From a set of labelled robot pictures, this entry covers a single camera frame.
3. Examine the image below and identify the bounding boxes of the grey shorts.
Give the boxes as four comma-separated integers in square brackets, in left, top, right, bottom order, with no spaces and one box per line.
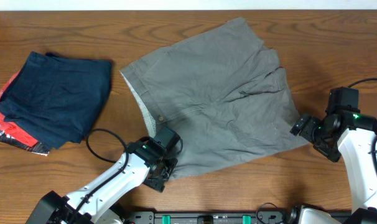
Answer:
[121,17,305,179]

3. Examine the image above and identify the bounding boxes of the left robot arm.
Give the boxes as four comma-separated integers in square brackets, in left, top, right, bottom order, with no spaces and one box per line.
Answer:
[27,128,183,223]

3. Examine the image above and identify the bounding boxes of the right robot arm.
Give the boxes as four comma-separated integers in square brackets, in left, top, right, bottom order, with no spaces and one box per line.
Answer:
[290,87,377,223]

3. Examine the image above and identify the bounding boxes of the black printed garment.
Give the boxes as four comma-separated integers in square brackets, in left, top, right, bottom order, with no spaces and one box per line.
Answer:
[0,130,50,156]

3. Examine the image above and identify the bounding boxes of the folded navy blue garment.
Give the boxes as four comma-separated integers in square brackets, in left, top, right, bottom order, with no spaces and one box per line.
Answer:
[0,52,112,149]

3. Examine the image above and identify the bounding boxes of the folded red garment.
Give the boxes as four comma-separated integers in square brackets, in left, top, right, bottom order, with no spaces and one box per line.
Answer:
[0,73,38,147]

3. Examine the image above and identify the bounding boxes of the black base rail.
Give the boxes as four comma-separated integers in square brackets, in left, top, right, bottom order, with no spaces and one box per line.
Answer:
[91,202,354,224]

